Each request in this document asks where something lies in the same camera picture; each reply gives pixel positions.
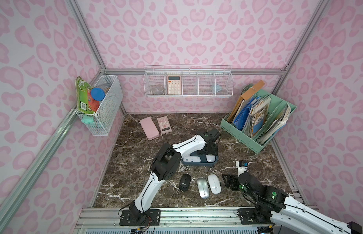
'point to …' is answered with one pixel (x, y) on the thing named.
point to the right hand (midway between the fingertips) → (226, 176)
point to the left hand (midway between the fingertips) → (211, 150)
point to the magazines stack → (258, 116)
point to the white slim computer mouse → (210, 158)
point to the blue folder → (240, 119)
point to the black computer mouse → (185, 182)
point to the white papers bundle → (277, 125)
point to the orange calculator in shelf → (173, 85)
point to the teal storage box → (204, 161)
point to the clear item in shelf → (157, 90)
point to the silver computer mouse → (203, 188)
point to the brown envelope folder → (245, 96)
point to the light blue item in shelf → (218, 88)
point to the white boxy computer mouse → (191, 159)
